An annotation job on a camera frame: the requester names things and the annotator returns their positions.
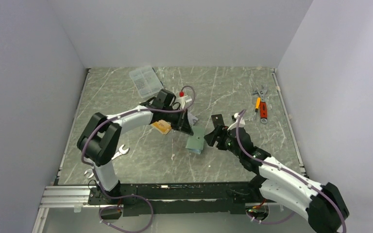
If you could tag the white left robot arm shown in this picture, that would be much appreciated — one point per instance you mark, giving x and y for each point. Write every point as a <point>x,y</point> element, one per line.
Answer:
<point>98,142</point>

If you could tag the black credit card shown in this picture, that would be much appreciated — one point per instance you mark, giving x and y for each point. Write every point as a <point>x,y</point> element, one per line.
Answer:
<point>217,120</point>

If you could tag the clear plastic organizer box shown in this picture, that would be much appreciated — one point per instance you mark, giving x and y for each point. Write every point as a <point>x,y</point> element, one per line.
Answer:
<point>146,81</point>

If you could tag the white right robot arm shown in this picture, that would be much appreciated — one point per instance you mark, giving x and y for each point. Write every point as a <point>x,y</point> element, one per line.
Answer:
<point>321,205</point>

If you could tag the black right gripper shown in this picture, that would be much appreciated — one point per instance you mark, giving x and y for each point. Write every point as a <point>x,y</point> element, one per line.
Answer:
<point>221,132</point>

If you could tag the gold credit card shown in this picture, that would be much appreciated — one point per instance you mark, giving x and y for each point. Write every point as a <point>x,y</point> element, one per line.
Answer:
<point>162,126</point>

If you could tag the red adjustable wrench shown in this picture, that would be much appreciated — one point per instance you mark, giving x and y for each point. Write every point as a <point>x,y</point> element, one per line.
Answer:
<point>262,107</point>

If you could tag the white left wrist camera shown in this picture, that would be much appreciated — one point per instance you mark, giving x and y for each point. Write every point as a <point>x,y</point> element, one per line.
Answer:
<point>181,101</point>

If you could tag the green card holder wallet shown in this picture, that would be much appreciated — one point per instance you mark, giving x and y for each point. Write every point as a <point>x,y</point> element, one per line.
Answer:
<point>195,142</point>

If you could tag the silver open-end wrench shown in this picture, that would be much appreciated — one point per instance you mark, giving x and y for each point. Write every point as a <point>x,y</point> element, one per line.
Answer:
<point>122,150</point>

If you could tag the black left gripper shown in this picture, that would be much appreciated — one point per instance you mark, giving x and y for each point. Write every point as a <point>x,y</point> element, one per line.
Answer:
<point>184,125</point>

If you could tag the aluminium frame rail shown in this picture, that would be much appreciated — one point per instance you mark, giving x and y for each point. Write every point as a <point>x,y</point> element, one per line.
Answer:
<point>74,197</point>

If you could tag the orange small screwdriver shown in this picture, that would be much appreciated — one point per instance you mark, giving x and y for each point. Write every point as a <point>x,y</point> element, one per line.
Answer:
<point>257,104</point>

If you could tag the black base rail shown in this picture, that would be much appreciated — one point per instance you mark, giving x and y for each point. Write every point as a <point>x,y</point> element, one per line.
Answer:
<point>180,198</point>

